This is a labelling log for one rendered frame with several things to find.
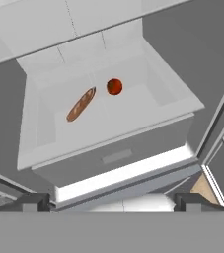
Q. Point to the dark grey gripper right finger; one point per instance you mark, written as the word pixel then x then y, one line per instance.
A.
pixel 189 202

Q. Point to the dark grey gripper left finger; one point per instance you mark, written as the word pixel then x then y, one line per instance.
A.
pixel 34 202

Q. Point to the grey fridge door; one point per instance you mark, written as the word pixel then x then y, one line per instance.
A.
pixel 220 131
pixel 1 187

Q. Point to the grey fridge drawer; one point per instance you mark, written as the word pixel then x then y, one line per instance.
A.
pixel 123 161

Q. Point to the white fridge shelf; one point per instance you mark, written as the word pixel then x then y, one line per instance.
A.
pixel 51 23
pixel 123 115

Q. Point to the grey fridge body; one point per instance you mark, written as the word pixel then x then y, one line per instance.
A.
pixel 189 46

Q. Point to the brown baguette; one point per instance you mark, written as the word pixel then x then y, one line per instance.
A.
pixel 80 104

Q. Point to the red tomato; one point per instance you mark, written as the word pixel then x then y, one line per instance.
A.
pixel 114 86

